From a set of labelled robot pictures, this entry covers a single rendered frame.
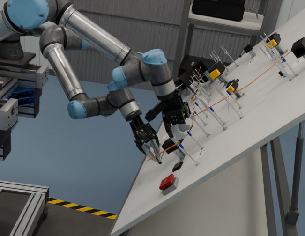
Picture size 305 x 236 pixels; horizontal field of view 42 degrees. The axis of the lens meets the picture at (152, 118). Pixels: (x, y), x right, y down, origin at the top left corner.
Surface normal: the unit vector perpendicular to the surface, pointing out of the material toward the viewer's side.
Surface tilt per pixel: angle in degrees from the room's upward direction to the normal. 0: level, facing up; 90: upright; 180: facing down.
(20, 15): 86
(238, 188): 0
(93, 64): 90
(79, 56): 90
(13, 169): 0
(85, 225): 0
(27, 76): 90
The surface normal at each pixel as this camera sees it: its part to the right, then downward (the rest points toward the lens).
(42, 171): 0.14, -0.90
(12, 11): -0.03, 0.35
